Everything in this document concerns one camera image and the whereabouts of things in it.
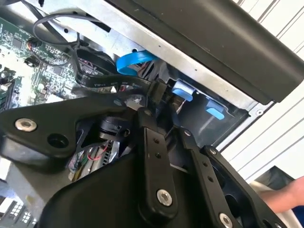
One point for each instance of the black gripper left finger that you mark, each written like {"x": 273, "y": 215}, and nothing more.
{"x": 154, "y": 166}

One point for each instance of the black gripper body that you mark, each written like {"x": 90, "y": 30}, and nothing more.
{"x": 107, "y": 197}

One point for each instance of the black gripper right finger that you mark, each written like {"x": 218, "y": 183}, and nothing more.
{"x": 206, "y": 175}

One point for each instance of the hard disk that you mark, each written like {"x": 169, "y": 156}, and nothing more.
{"x": 184, "y": 90}

